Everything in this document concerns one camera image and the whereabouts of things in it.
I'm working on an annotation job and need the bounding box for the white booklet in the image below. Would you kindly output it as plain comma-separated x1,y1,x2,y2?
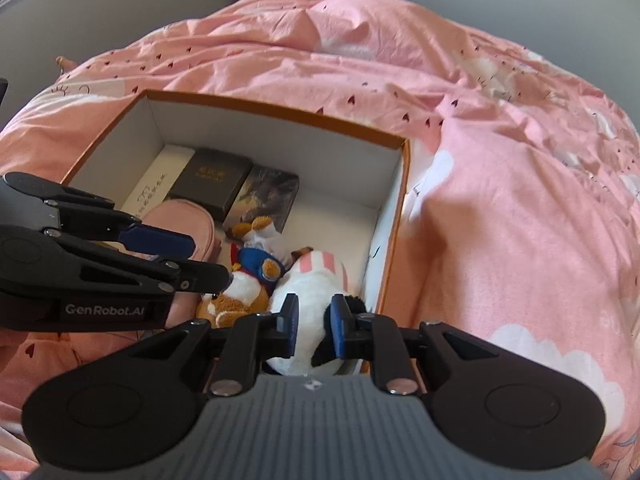
121,144,197,221

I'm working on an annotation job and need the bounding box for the orange cardboard box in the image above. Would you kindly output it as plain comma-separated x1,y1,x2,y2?
62,89,412,376

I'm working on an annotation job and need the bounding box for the pink printed blanket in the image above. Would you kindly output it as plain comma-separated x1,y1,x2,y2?
0,0,640,480

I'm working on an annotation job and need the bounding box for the brown white plush toy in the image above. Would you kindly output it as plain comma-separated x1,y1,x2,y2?
196,216,291,330

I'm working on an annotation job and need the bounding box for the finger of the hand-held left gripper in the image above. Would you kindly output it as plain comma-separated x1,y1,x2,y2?
2,172,197,257
46,232,232,294

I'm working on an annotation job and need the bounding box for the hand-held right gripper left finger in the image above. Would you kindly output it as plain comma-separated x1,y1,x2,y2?
115,292,301,397

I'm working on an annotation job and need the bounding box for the dark grey box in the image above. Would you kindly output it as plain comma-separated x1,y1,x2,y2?
167,147,253,222

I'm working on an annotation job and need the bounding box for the white dog plush toy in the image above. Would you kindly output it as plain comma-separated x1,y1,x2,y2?
265,246,368,377

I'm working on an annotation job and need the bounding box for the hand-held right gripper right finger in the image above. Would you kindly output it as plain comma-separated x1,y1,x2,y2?
330,294,512,395

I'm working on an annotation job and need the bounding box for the pink pouch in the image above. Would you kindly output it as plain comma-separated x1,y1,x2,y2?
107,199,223,331

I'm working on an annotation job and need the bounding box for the dark booklet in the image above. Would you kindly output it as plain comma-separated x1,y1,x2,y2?
222,164,301,235

